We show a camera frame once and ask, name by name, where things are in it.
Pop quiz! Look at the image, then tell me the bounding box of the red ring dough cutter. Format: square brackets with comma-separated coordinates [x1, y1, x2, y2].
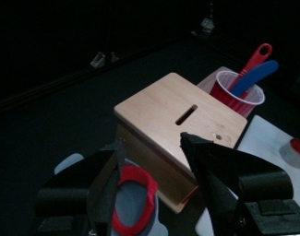
[52, 152, 161, 236]

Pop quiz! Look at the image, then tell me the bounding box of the metal frame clamp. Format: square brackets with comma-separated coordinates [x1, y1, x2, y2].
[88, 51, 119, 68]
[191, 17, 217, 37]

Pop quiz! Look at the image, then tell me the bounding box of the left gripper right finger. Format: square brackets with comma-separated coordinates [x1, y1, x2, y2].
[179, 131, 300, 236]

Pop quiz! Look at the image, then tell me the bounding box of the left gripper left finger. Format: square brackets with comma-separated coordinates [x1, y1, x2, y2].
[34, 139, 127, 236]

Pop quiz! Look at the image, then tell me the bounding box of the wooden box with drawer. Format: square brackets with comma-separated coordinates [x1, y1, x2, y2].
[113, 72, 249, 215]

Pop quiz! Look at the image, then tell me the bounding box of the blue plastic utensil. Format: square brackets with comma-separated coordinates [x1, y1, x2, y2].
[229, 59, 280, 98]

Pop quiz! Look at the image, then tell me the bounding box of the red plastic utensil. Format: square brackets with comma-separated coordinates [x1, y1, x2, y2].
[237, 42, 274, 90]

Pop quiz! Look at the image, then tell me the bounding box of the red plastic cup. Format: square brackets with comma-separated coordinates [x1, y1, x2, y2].
[209, 70, 266, 119]

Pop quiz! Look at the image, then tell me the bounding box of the clear bottle red cap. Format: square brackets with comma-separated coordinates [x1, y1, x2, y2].
[277, 136, 300, 170]

